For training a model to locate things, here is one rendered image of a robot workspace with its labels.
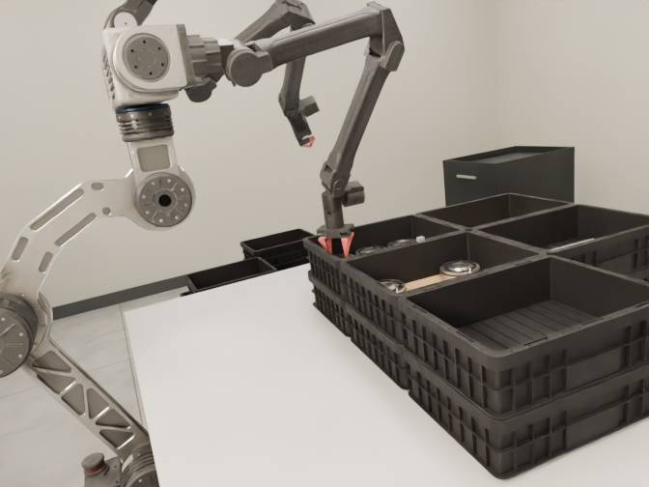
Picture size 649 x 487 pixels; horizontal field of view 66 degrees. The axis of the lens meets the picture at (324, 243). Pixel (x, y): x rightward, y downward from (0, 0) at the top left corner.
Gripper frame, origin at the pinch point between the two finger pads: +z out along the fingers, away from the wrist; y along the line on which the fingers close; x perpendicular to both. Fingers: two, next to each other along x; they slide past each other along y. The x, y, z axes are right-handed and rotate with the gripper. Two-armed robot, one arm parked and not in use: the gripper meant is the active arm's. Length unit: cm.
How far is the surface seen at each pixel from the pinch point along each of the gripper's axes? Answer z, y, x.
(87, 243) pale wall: 35, 257, -148
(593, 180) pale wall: 52, -119, -360
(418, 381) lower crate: 10, -31, 49
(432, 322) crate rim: -6, -36, 56
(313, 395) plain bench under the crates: 17, -7, 48
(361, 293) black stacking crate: -1.1, -16.1, 31.8
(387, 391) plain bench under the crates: 17, -23, 44
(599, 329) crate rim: -5, -62, 55
